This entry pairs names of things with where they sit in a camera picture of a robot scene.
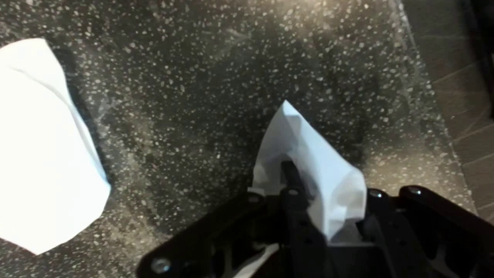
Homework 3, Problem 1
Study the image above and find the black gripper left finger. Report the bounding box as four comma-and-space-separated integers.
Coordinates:
135, 159, 330, 278

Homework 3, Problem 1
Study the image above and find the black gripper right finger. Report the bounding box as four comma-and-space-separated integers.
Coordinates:
359, 184, 494, 278

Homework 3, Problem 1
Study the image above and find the white paper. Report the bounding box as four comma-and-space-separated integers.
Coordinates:
229, 99, 368, 278
0, 37, 112, 256

